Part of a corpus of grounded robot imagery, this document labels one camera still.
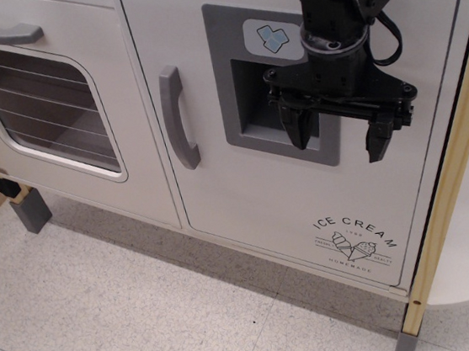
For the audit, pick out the grey fridge door handle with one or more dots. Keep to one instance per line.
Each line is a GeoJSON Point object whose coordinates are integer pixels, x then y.
{"type": "Point", "coordinates": [170, 87]}

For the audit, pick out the grey left foot cap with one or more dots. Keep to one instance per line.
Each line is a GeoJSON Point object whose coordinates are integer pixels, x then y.
{"type": "Point", "coordinates": [33, 211]}

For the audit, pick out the right wooden cabinet post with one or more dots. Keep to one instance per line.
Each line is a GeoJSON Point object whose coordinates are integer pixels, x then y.
{"type": "Point", "coordinates": [449, 183]}

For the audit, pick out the grey foot cap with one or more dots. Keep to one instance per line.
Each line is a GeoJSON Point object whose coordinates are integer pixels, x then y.
{"type": "Point", "coordinates": [33, 211]}
{"type": "Point", "coordinates": [406, 342]}

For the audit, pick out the white toy oven door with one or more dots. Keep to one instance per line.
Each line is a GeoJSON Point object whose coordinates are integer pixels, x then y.
{"type": "Point", "coordinates": [72, 120]}

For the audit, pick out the white toy fridge door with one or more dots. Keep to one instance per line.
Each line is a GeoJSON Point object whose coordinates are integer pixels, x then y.
{"type": "Point", "coordinates": [358, 222]}

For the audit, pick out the black clamp knob left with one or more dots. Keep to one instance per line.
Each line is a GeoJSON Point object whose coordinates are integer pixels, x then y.
{"type": "Point", "coordinates": [9, 188]}

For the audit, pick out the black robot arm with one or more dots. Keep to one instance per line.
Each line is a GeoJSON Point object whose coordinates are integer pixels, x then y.
{"type": "Point", "coordinates": [330, 27]}

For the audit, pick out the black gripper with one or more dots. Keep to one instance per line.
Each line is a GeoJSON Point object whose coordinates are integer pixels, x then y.
{"type": "Point", "coordinates": [350, 84]}

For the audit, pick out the grey ice dispenser panel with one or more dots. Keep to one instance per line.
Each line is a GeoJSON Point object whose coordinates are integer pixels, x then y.
{"type": "Point", "coordinates": [244, 43]}

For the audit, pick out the grey right foot cap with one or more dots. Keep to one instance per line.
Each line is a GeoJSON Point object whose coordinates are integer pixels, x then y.
{"type": "Point", "coordinates": [406, 342]}

